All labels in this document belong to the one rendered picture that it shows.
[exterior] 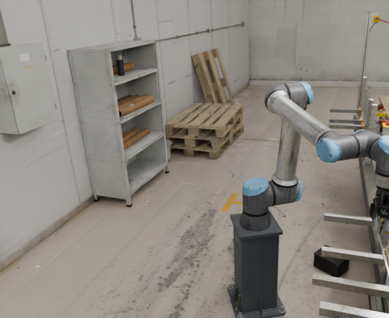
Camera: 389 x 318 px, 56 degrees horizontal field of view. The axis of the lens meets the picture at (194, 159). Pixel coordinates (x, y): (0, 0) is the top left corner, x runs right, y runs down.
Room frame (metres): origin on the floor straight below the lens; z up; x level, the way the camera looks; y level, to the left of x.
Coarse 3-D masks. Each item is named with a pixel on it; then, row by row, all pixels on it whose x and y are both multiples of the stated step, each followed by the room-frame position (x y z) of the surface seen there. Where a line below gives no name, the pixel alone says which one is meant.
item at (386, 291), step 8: (312, 280) 1.09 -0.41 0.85; (320, 280) 1.08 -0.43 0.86; (328, 280) 1.07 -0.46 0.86; (336, 280) 1.07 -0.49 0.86; (344, 280) 1.06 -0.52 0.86; (352, 280) 1.06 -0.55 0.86; (336, 288) 1.06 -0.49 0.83; (344, 288) 1.05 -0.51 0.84; (352, 288) 1.04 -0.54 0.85; (360, 288) 1.03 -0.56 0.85; (368, 288) 1.02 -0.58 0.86; (376, 288) 1.01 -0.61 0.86; (384, 288) 1.01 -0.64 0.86; (376, 296) 1.01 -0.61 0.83; (384, 296) 1.00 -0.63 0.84
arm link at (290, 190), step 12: (288, 84) 1.81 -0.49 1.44; (300, 84) 1.81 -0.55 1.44; (300, 96) 1.77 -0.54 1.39; (312, 96) 1.79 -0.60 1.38; (288, 132) 1.82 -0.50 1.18; (288, 144) 1.83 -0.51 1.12; (288, 156) 1.84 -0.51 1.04; (276, 168) 1.92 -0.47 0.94; (288, 168) 1.85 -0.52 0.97; (276, 180) 1.89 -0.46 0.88; (288, 180) 1.86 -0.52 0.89; (276, 192) 1.86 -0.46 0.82; (288, 192) 1.86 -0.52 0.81; (300, 192) 1.88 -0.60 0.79; (276, 204) 1.87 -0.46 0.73
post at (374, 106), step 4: (372, 104) 2.43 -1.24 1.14; (376, 104) 2.41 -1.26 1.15; (372, 108) 2.42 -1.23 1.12; (376, 108) 2.41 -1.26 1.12; (372, 112) 2.42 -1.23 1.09; (376, 112) 2.41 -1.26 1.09; (372, 116) 2.41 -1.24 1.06; (372, 120) 2.41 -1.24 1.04; (372, 124) 2.41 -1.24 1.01; (372, 128) 2.41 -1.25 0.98; (368, 160) 2.41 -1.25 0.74
